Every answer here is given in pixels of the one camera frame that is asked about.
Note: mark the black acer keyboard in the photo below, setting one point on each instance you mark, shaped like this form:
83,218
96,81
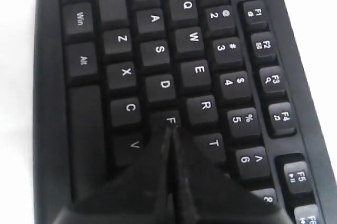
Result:
109,74

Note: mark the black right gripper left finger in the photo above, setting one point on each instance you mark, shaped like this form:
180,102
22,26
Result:
138,195

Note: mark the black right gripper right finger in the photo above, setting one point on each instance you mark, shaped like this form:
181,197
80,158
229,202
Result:
204,195

